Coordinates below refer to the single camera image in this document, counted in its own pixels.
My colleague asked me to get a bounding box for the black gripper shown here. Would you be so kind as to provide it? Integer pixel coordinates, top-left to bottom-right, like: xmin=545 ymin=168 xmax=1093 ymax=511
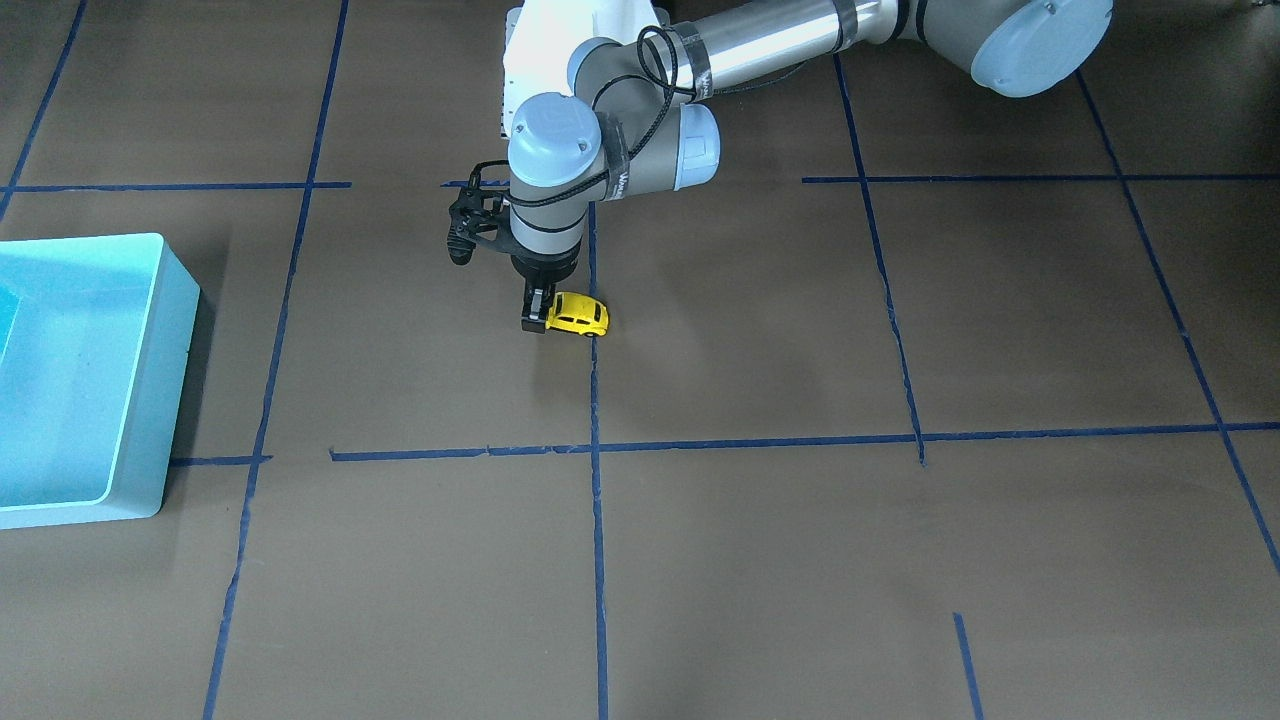
xmin=511 ymin=252 xmax=579 ymax=334

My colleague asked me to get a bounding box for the yellow beetle toy car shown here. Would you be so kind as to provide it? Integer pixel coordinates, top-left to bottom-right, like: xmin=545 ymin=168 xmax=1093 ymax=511
xmin=545 ymin=291 xmax=611 ymax=337

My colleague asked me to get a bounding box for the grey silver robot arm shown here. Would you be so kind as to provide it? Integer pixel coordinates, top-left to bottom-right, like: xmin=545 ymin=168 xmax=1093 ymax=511
xmin=498 ymin=1 xmax=1114 ymax=333

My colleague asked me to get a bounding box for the light blue plastic bin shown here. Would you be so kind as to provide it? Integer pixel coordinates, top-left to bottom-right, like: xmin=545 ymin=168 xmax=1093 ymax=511
xmin=1 ymin=233 xmax=200 ymax=529

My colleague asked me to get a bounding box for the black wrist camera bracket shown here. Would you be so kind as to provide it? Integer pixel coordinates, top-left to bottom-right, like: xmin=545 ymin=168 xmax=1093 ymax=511
xmin=445 ymin=184 xmax=517 ymax=266

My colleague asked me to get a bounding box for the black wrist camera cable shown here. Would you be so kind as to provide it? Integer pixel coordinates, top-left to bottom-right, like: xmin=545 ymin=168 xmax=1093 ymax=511
xmin=468 ymin=24 xmax=701 ymax=211

